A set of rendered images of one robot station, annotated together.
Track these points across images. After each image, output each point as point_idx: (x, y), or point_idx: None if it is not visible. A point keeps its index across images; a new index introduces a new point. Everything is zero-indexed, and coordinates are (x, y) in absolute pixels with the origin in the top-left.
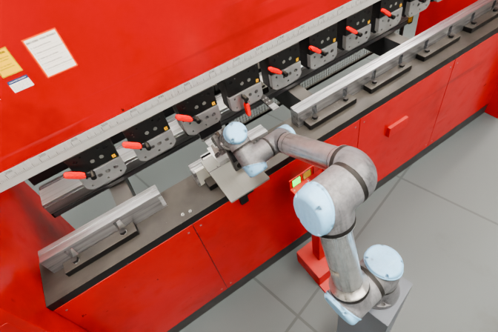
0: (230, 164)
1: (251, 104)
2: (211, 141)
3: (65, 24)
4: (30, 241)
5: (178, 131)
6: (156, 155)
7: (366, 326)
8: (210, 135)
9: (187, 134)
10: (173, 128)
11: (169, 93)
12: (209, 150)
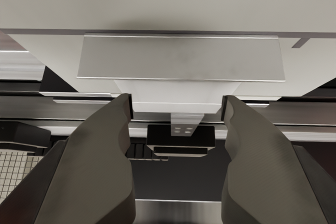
0: None
1: (28, 96)
2: (179, 119)
3: None
4: None
5: (218, 131)
6: (288, 103)
7: None
8: (197, 221)
9: (214, 131)
10: (220, 134)
11: None
12: (215, 108)
